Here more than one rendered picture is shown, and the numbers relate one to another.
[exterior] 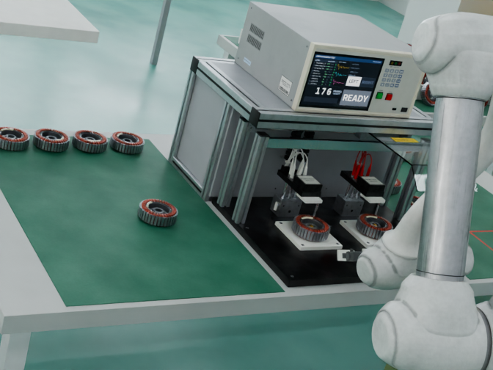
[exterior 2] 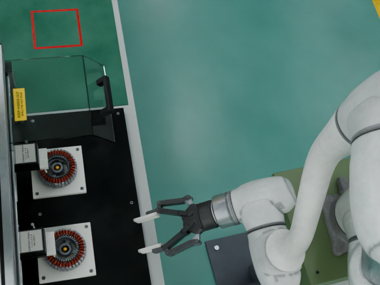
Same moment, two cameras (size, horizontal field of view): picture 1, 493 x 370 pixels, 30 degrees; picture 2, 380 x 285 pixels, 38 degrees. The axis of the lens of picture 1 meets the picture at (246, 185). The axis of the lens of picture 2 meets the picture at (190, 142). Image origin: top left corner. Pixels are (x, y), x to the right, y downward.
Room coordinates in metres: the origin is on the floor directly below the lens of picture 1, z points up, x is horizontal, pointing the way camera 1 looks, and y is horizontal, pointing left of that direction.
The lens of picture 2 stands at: (2.19, 0.12, 2.32)
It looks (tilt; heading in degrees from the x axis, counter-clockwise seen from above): 62 degrees down; 278
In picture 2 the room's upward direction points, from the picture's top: 18 degrees clockwise
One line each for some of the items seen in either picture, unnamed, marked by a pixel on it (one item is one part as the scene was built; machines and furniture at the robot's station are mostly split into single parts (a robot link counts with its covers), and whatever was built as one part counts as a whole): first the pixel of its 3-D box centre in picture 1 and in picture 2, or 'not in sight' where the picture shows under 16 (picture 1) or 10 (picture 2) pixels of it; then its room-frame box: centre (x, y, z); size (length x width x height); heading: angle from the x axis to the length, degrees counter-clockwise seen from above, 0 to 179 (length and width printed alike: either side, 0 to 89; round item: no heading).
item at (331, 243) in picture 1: (308, 235); (65, 251); (2.47, -0.22, 0.78); 0.15 x 0.15 x 0.01; 35
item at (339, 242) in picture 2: not in sight; (354, 211); (1.78, -0.67, 0.86); 0.22 x 0.18 x 0.06; 127
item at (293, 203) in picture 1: (286, 205); not in sight; (2.59, -0.13, 0.80); 0.08 x 0.05 x 0.06; 125
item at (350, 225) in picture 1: (372, 233); (57, 171); (2.61, -0.42, 0.78); 0.15 x 0.15 x 0.01; 35
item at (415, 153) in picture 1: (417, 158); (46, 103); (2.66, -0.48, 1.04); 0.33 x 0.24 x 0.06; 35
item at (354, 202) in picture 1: (348, 204); not in sight; (2.73, -0.33, 0.80); 0.08 x 0.05 x 0.06; 125
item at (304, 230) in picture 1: (310, 227); (65, 249); (2.47, -0.22, 0.80); 0.11 x 0.11 x 0.04
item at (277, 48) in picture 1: (329, 59); not in sight; (2.81, -0.14, 1.22); 0.44 x 0.39 x 0.20; 125
